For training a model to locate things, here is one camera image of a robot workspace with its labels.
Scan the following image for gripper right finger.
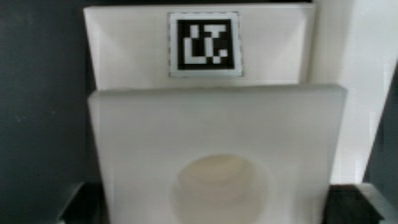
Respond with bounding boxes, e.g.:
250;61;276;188
324;183;398;224

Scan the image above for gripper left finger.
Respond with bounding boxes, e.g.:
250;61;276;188
58;182;107;224

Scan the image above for white lamp base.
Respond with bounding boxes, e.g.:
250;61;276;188
84;3;347;224

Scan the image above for white table border frame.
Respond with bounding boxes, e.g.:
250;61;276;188
310;0;398;184

